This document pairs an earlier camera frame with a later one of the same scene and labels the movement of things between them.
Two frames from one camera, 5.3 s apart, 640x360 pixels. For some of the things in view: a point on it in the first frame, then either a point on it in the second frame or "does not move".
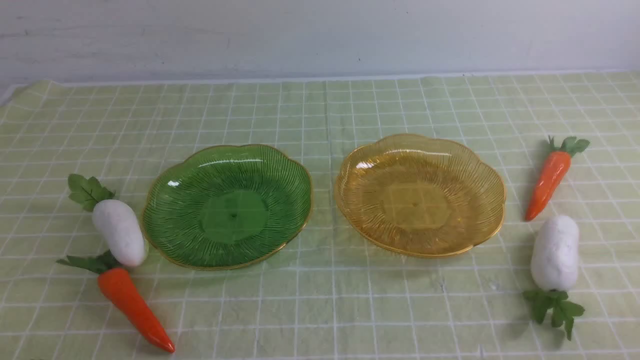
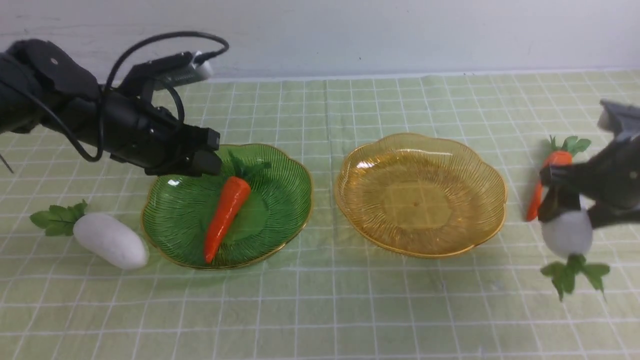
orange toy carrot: [117, 285] to [237, 190]
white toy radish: [115, 223] to [110, 237]
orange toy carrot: [552, 173] does not move
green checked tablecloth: [329, 298] does not move
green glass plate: [226, 207] does not move
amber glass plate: [419, 195] does not move
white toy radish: [554, 262] to [569, 234]
